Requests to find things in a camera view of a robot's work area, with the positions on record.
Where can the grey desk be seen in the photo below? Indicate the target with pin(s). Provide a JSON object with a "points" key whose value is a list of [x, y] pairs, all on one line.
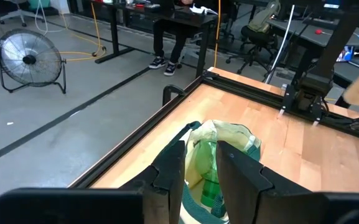
{"points": [[306, 34]]}

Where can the black desk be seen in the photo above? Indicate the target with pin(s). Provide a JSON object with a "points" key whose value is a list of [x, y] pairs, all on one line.
{"points": [[198, 20]]}

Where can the olive backpack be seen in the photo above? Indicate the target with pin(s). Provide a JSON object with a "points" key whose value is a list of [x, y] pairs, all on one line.
{"points": [[263, 18]]}

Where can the small lit screen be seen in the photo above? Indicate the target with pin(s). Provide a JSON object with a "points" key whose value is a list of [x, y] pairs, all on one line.
{"points": [[345, 53]]}

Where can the black office chair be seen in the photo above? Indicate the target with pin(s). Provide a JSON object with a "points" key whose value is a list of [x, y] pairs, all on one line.
{"points": [[257, 35]]}

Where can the round metal floor fan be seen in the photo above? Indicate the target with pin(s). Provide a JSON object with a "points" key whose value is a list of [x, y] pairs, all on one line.
{"points": [[30, 59]]}

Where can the green plastic spray bottle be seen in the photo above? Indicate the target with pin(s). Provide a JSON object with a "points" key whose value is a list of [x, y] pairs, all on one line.
{"points": [[207, 165]]}

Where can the person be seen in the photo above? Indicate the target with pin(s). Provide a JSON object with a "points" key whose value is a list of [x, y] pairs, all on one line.
{"points": [[159, 37]]}

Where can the white office chair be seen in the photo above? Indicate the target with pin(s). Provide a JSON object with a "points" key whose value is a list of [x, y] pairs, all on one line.
{"points": [[20, 12]]}

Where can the beige green gardening bag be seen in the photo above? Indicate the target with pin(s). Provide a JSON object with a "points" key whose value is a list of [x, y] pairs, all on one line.
{"points": [[204, 133]]}

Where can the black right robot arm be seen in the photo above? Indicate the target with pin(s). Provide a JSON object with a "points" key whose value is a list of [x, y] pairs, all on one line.
{"points": [[313, 84]]}

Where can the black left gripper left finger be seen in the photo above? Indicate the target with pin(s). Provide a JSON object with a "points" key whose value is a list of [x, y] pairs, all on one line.
{"points": [[166, 186]]}

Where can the white papers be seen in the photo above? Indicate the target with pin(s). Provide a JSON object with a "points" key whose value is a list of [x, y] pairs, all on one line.
{"points": [[202, 10]]}

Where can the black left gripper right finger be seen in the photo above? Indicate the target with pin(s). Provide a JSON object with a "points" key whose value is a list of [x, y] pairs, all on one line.
{"points": [[241, 186]]}

